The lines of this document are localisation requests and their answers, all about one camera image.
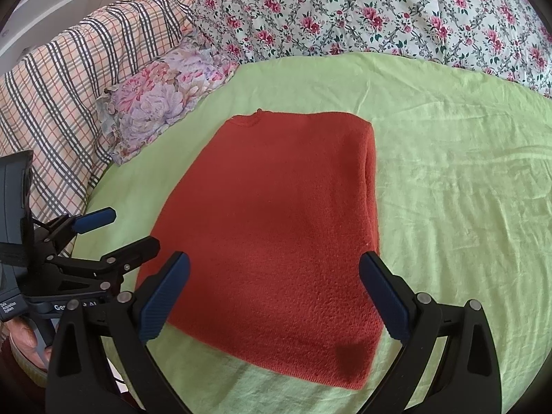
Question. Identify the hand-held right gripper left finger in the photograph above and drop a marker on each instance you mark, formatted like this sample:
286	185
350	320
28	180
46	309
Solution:
164	299

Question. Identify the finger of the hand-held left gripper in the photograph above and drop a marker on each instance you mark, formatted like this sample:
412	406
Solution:
95	219
129	256

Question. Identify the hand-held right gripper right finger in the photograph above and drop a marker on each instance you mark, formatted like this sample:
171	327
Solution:
388	299

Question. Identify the orange terry towel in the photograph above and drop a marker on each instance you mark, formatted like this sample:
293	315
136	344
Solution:
267	224

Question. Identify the person's left forearm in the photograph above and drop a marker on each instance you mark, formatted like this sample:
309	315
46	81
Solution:
32	373

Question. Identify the person's left hand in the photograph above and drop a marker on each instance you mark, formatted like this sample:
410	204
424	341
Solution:
28	340

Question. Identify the light green blanket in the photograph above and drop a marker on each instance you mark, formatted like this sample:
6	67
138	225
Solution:
453	202

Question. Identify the plaid blanket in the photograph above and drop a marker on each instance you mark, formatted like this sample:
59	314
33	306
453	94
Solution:
64	95

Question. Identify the purple floral pillow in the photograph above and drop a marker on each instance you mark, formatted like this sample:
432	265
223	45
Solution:
159	95

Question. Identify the person's maroon garment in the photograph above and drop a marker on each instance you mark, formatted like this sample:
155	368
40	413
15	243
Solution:
17	392

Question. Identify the white red floral quilt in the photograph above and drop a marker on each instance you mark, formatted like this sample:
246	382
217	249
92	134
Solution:
366	8

